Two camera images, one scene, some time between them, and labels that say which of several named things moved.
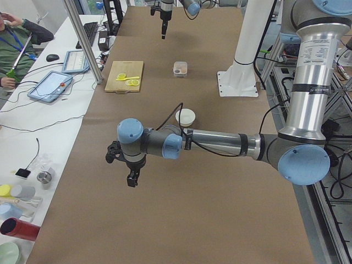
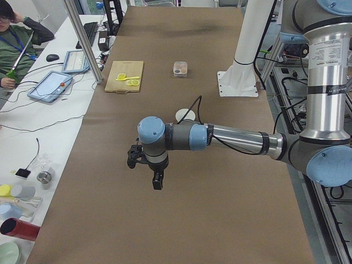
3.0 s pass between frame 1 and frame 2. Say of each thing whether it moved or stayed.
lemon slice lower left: stayed
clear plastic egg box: stayed
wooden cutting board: stayed
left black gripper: moved
